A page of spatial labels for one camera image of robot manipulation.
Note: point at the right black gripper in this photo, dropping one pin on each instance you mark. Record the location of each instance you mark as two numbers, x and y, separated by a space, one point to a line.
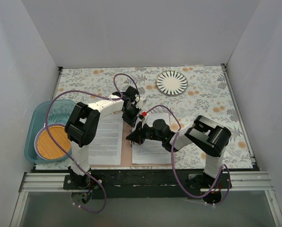
142 133

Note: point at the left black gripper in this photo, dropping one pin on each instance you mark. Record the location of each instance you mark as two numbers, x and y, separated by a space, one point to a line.
129 116

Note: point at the printed paper sheet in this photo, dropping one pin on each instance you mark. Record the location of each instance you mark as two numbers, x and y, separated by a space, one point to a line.
151 152
105 149

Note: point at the pink file folder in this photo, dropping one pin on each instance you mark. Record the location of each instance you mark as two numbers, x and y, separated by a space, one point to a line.
126 152

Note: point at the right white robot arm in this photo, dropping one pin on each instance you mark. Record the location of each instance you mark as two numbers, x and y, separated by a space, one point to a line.
206 134

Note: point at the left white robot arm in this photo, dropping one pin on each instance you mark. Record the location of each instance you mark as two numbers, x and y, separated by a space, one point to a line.
82 125

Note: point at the metal folder clip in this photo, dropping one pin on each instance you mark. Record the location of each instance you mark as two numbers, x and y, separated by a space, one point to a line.
131 143

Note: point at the white plate blue stripes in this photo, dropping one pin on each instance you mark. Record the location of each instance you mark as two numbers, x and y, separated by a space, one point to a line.
171 83

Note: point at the floral tablecloth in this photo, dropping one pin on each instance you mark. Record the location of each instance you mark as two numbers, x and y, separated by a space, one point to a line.
207 94

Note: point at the teal plastic tray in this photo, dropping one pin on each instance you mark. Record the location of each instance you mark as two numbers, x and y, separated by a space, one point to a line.
59 114

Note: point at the orange woven coaster dish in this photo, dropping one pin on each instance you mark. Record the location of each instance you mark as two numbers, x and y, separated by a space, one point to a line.
46 148

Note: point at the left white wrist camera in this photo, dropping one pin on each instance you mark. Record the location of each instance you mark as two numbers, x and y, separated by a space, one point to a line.
141 101

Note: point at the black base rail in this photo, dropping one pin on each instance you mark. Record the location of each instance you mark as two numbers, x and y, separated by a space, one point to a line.
147 183

